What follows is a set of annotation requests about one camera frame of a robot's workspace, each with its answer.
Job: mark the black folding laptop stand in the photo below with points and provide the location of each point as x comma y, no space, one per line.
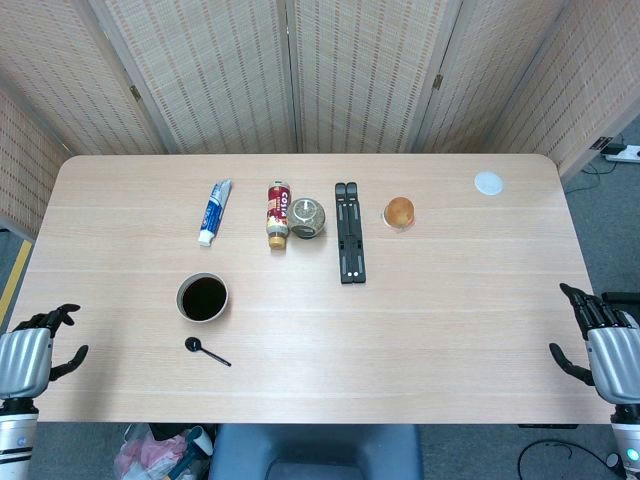
351,235

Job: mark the cup of dark coffee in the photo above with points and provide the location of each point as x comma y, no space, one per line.
202,299

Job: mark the white round table grommet cover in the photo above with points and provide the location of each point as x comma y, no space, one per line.
488,183

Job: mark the black plastic spoon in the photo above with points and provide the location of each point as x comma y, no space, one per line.
192,344

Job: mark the round glass spice jar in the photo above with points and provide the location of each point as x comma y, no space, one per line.
306,217

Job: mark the clear plastic bag with items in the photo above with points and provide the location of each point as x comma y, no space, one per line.
150,455

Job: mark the woven folding screen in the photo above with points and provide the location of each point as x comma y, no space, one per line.
225,75

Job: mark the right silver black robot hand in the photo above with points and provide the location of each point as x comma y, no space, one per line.
617,360

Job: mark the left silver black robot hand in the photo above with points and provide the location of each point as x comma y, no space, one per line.
25,362

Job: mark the orange jelly cup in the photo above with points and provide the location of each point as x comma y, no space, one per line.
399,212

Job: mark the red Costa coffee bottle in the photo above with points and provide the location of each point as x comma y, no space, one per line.
279,210

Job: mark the white power strip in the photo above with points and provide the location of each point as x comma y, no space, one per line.
625,153

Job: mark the blue white toothpaste tube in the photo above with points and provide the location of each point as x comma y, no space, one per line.
214,212

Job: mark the blue grey chair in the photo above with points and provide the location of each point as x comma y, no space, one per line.
315,450

